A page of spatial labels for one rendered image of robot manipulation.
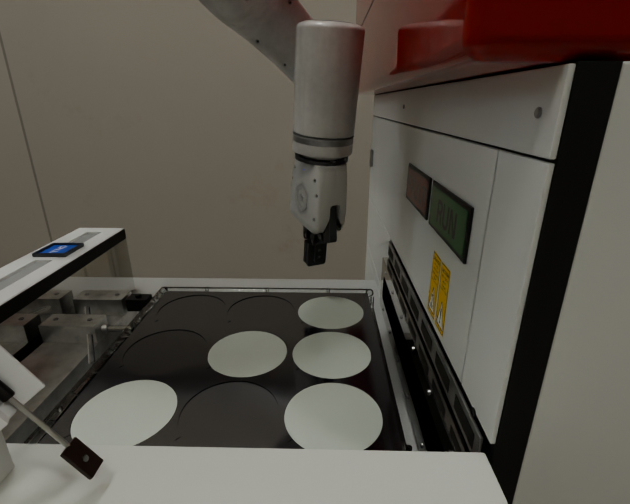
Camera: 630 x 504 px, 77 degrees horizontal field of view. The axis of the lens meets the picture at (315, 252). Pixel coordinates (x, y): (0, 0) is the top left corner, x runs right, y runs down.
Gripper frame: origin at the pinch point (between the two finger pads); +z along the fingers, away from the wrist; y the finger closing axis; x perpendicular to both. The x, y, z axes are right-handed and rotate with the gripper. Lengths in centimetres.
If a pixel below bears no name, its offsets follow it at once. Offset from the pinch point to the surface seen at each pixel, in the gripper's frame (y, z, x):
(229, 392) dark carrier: 17.3, 5.8, -18.6
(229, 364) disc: 12.4, 6.4, -17.4
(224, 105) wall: -180, 4, 32
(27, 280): -12.3, 3.8, -40.3
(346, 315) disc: 8.5, 6.9, 1.7
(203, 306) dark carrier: -3.9, 8.8, -17.2
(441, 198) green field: 21.6, -16.5, 2.2
